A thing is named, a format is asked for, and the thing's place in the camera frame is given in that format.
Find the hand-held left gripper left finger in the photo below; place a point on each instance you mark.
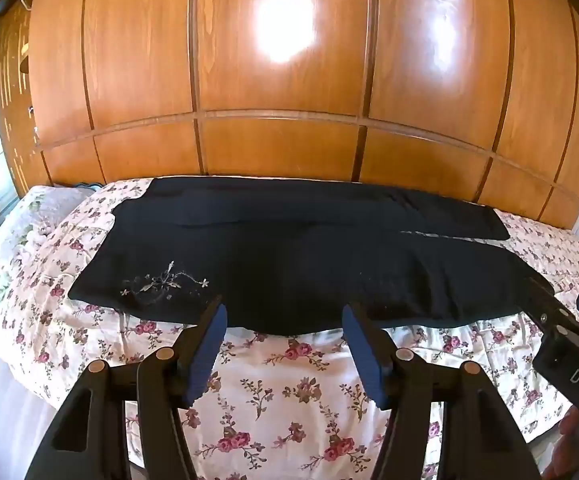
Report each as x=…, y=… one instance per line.
x=208, y=347

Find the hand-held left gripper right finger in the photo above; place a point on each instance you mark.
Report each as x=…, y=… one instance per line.
x=364, y=350

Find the black embroidered pants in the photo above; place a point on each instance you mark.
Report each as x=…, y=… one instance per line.
x=289, y=250

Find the person's right hand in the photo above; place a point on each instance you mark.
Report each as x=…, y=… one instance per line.
x=567, y=445

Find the floral bed sheet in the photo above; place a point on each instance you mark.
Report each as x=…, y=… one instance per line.
x=289, y=410

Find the white floral pillow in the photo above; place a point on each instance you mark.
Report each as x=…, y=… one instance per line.
x=4, y=240

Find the wooden wardrobe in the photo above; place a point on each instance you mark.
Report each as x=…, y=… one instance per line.
x=279, y=75

